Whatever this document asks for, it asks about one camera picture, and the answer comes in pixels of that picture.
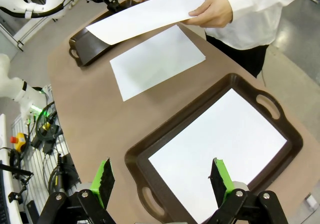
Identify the red emergency stop button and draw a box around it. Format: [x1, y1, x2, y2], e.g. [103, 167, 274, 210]
[9, 132, 28, 152]

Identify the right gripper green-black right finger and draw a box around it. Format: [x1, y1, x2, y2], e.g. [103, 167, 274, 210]
[207, 158, 288, 224]

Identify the person's left hand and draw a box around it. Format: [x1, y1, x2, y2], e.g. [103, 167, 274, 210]
[187, 0, 234, 29]

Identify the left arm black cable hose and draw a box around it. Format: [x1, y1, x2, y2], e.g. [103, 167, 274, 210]
[0, 0, 87, 20]

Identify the person in white shirt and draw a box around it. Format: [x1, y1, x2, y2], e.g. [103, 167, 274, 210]
[202, 0, 307, 79]

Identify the black handheld controller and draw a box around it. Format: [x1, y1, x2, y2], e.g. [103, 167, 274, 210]
[48, 163, 68, 192]

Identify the grey handheld enabling switch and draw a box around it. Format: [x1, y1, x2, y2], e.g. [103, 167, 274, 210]
[31, 113, 61, 147]

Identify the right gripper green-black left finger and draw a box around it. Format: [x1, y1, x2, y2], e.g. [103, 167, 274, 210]
[37, 157, 116, 224]

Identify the person's left forearm white sleeve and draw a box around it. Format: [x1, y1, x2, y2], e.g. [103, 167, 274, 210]
[219, 0, 307, 28]

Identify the white A4 paper sheet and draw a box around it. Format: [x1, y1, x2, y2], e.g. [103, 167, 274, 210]
[147, 88, 288, 224]
[85, 0, 206, 46]
[109, 25, 207, 102]

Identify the small grey box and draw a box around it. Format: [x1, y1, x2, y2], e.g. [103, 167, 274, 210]
[304, 193, 319, 210]

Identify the dark brown serving tray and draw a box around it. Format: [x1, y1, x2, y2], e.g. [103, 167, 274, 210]
[124, 73, 304, 224]
[68, 0, 141, 67]

